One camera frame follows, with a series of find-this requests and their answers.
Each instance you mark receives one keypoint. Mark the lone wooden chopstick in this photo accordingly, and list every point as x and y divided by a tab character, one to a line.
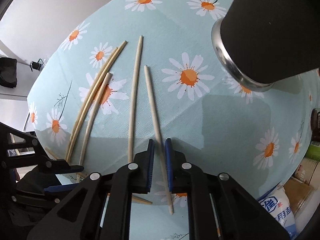
158	137

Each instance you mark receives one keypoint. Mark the black binder clip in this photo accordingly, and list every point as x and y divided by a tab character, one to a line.
38	66

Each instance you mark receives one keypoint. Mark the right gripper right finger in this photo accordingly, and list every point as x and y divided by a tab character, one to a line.
174	160

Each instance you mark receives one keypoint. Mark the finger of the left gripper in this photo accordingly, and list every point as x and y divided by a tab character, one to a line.
67	169
61	188

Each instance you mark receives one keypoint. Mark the daisy print blue tablecloth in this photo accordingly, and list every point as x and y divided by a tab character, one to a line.
259	138

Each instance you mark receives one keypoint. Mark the blue white salt bag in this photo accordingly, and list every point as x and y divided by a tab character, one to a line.
277	204

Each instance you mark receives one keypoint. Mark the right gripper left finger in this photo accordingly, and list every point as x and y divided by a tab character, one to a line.
144	160

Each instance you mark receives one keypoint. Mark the black cylindrical utensil holder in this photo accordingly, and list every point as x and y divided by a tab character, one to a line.
260	42

